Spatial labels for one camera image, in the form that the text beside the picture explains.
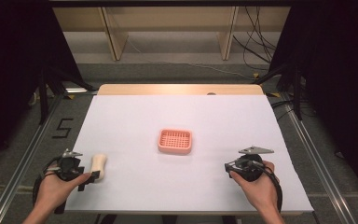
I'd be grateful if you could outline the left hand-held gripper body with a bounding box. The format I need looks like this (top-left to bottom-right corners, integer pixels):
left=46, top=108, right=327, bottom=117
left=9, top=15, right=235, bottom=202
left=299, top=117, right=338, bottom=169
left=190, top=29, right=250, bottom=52
left=56, top=148, right=86, bottom=182

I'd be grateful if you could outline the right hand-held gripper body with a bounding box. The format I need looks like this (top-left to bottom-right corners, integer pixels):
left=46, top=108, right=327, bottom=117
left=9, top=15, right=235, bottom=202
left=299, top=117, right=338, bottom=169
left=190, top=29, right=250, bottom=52
left=225, top=146, right=275, bottom=183

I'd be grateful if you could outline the person's right hand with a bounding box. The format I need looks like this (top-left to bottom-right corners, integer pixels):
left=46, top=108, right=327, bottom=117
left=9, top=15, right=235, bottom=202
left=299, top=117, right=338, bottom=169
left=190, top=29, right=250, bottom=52
left=229, top=160, right=282, bottom=213

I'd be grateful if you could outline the person's left hand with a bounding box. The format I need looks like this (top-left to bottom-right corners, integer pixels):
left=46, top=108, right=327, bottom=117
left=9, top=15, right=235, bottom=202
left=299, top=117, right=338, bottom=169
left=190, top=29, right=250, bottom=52
left=34, top=172, right=93, bottom=217

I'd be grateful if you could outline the pink slotted soap dish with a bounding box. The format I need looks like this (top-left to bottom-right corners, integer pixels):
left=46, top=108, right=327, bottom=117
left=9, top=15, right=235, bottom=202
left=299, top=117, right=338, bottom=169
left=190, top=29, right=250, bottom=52
left=157, top=128, right=193, bottom=156

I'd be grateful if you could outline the white table sheet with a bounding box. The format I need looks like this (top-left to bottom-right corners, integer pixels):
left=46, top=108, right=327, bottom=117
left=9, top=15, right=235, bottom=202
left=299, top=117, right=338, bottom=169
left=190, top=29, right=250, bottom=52
left=64, top=94, right=315, bottom=215

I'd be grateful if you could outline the black metal stand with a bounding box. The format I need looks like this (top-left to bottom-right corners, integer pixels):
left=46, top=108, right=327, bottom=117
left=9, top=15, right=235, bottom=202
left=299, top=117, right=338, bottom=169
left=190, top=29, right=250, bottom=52
left=255, top=59, right=307, bottom=121
left=36, top=66, right=96, bottom=126

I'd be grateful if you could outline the light wooden table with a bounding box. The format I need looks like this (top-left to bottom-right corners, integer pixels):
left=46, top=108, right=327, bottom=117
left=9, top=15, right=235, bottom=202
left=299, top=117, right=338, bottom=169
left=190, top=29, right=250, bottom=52
left=96, top=83, right=265, bottom=96

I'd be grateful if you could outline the black curtain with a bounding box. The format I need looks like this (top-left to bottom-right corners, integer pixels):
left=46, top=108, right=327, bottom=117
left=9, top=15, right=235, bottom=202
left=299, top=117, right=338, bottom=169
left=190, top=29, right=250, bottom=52
left=0, top=0, right=85, bottom=175
left=268, top=0, right=358, bottom=200

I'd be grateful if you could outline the beige wooden desk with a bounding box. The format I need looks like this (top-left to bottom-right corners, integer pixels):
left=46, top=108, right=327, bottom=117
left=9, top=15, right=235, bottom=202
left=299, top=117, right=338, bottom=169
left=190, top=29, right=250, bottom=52
left=51, top=6, right=292, bottom=62

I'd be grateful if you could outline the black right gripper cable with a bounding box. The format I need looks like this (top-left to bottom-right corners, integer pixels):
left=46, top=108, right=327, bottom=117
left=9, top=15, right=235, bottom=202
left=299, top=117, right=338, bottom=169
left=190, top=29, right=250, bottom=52
left=251, top=160, right=284, bottom=214

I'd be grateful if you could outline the aluminium floor rail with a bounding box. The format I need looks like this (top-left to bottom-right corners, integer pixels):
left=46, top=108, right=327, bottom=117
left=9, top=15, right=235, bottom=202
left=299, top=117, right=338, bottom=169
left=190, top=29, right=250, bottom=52
left=281, top=92, right=358, bottom=224
left=0, top=92, right=63, bottom=224

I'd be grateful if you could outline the thin white floor cable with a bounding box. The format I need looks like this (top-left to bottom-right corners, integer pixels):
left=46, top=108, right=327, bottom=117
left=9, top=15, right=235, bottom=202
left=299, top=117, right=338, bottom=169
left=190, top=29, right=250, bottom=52
left=127, top=40, right=255, bottom=81

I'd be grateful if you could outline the bundle of black floor cables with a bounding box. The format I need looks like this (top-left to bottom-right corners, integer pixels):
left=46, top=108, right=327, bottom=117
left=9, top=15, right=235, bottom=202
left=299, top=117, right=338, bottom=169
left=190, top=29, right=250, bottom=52
left=232, top=6, right=281, bottom=72

